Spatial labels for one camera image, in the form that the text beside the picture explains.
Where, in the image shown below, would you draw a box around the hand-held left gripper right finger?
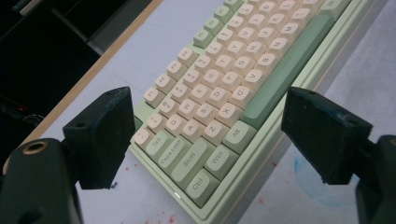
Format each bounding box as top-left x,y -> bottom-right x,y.
280,86 -> 374,187

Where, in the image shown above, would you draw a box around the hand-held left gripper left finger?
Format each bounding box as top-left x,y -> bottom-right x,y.
61,86 -> 136,191

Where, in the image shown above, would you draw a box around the green and cream keyboard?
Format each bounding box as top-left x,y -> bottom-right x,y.
128,0 -> 378,224

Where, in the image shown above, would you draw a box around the white foam board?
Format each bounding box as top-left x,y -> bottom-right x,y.
39,0 -> 396,224

